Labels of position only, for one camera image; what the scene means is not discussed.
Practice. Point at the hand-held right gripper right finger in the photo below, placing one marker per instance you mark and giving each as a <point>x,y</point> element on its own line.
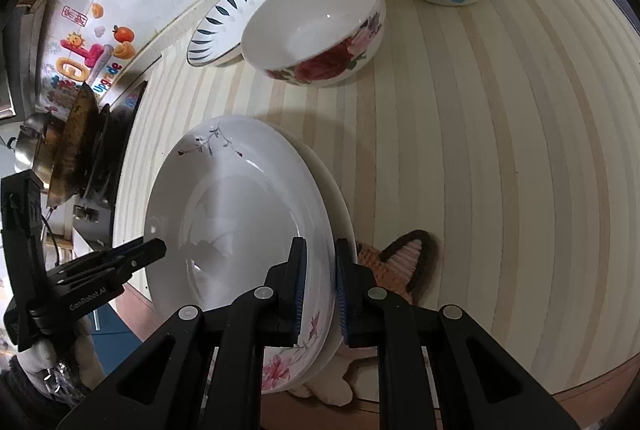
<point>342,295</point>

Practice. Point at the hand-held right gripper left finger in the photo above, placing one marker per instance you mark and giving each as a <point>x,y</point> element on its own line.
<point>300,285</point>

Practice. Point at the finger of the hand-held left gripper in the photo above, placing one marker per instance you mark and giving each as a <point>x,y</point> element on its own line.
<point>142,252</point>

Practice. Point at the plain white plate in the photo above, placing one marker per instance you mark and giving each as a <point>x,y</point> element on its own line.
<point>335,205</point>

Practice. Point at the white pink flower plate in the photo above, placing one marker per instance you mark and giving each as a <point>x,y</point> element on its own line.
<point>240,190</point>

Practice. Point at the blue leaf pattern plate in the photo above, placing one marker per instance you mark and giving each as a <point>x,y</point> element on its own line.
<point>225,20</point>

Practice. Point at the rose print white bowl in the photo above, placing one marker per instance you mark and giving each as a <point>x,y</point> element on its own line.
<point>310,30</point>

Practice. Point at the orange fox-shaped mat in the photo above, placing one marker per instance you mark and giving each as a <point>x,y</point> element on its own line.
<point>400,267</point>

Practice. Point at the black gas stove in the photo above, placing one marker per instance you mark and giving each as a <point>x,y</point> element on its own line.
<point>100,190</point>

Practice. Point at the steel pot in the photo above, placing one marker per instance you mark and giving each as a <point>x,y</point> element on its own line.
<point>35,145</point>

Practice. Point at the brown wok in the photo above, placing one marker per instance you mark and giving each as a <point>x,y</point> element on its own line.
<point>75,135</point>

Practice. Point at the grey range hood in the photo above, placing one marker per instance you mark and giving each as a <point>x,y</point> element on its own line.
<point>15,70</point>

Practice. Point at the colourful wall sticker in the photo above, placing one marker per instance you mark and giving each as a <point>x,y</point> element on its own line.
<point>75,65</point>

